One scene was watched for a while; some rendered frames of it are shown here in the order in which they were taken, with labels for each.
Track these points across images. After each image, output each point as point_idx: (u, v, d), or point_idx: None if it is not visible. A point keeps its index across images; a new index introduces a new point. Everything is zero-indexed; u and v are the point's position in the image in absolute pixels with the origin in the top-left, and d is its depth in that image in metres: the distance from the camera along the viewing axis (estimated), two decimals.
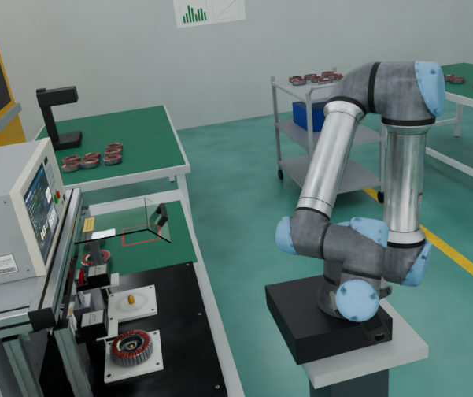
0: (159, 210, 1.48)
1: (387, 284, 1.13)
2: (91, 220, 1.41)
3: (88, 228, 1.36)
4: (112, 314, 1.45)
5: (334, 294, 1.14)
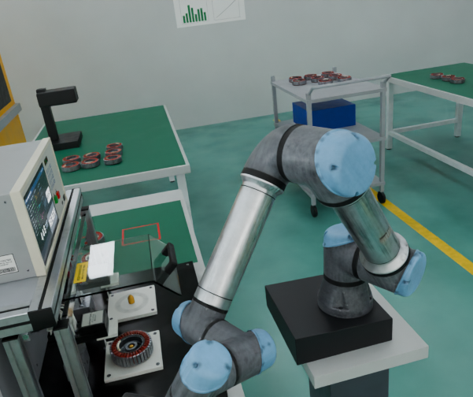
0: (166, 252, 1.23)
1: None
2: (84, 267, 1.16)
3: (80, 278, 1.12)
4: (112, 314, 1.45)
5: None
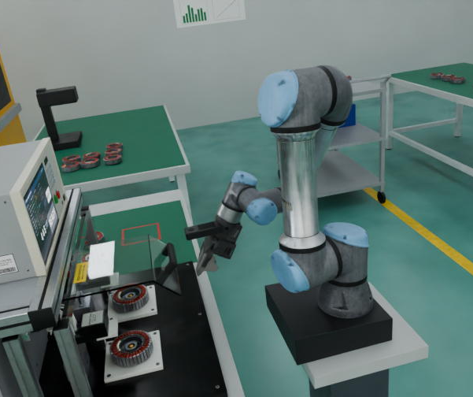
0: (166, 252, 1.23)
1: (205, 270, 1.49)
2: (84, 267, 1.16)
3: (80, 278, 1.12)
4: (112, 314, 1.45)
5: None
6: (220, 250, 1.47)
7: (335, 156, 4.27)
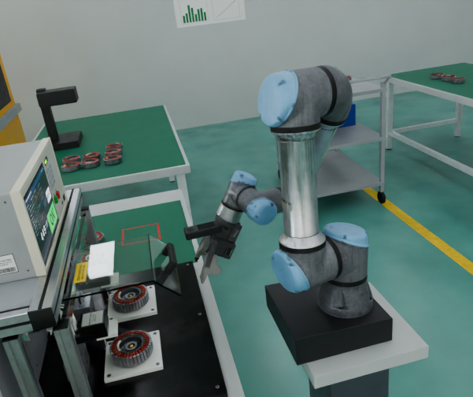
0: (166, 252, 1.23)
1: (208, 272, 1.44)
2: (84, 267, 1.16)
3: (80, 278, 1.12)
4: (112, 314, 1.45)
5: None
6: (220, 250, 1.47)
7: (335, 156, 4.27)
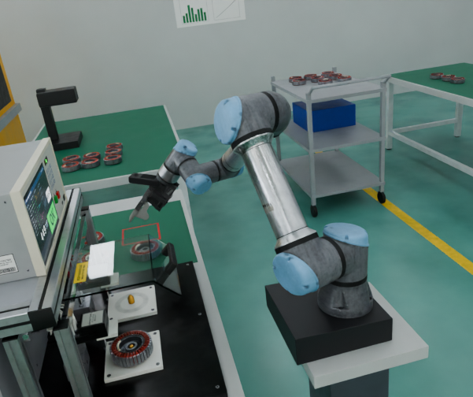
0: (166, 252, 1.23)
1: (136, 215, 1.68)
2: (84, 267, 1.16)
3: (80, 278, 1.12)
4: (112, 314, 1.45)
5: None
6: (154, 202, 1.69)
7: (335, 156, 4.27)
